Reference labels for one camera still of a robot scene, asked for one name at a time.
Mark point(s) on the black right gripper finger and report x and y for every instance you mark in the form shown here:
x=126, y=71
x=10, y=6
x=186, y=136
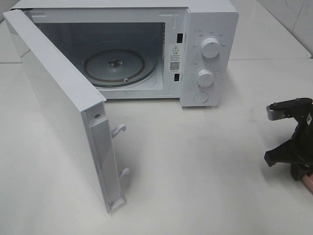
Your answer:
x=285, y=153

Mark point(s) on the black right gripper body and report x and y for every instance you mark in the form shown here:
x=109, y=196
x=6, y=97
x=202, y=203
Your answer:
x=301, y=109

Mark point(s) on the pink round plate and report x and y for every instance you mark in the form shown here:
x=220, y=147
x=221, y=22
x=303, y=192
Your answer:
x=307, y=181

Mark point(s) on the round white door button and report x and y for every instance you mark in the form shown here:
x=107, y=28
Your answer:
x=201, y=97

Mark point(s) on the white microwave door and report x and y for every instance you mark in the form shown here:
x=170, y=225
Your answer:
x=73, y=106

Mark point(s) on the lower white timer knob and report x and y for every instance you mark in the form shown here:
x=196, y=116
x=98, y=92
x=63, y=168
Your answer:
x=205, y=78

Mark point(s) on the upper white round knob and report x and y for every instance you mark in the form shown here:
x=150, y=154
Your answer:
x=210, y=47

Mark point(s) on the white microwave oven body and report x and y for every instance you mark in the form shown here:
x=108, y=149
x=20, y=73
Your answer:
x=76, y=27

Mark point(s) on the white warning label sticker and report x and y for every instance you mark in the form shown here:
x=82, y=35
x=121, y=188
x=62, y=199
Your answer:
x=174, y=57

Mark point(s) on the glass microwave turntable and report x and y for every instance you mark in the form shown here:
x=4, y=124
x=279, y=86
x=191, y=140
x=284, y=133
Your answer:
x=120, y=63

